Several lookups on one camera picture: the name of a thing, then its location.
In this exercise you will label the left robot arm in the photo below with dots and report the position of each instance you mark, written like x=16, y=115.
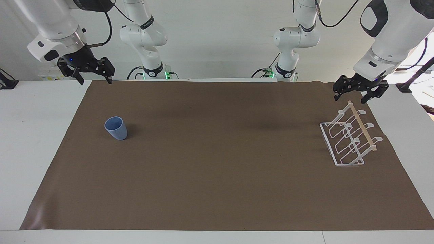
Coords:
x=390, y=37

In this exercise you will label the blue plastic cup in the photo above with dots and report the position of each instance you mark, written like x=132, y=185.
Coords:
x=116, y=128

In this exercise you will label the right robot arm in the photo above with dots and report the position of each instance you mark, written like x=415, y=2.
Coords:
x=57, y=23

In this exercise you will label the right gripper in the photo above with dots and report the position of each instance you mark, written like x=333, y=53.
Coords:
x=78, y=56

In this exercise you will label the black stand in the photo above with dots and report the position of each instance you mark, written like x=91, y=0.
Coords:
x=415, y=76
x=6, y=81

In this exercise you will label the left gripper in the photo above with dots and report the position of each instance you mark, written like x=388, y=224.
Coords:
x=370, y=81

